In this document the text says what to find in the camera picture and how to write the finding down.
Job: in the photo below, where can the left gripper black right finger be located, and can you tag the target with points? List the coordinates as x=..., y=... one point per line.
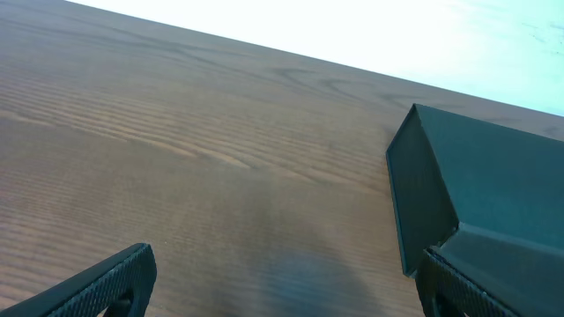
x=446, y=292

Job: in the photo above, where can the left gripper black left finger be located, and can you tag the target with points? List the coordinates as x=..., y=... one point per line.
x=120, y=285

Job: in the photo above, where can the black gift box with lid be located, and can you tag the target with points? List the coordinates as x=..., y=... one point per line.
x=488, y=199

